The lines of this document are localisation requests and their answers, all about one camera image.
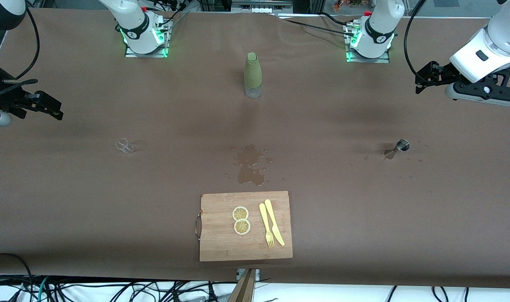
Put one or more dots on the wooden cutting board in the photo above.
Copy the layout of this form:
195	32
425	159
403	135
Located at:
221	243

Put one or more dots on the brown table cover sheet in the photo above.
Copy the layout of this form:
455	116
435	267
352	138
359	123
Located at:
363	218

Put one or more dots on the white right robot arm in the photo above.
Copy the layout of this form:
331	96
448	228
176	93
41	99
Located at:
131	16

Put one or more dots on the yellow plastic knife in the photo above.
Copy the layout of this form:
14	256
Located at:
273	222

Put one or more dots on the silver metal bracket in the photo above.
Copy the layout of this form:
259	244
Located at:
239	273

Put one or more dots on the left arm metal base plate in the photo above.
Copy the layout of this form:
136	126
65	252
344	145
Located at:
382	61

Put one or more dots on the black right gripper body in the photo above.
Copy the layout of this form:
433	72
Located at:
12	100

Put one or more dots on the clear glass measuring cup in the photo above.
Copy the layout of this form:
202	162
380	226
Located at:
125	146

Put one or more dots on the lemon slice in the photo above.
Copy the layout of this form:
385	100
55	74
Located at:
240	213
242	227

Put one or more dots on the steel cone jigger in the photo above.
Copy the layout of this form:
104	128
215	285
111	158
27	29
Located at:
402	145

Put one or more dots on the spilled liquid puddle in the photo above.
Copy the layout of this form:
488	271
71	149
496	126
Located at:
248	157

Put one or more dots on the green sleeved glass bottle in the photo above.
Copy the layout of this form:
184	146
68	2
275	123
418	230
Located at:
253	71

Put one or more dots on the yellow plastic fork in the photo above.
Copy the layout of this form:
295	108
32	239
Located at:
264	220

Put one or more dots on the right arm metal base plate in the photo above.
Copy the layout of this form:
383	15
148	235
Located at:
154	55

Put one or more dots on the wooden post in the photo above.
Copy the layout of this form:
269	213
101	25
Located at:
244	289

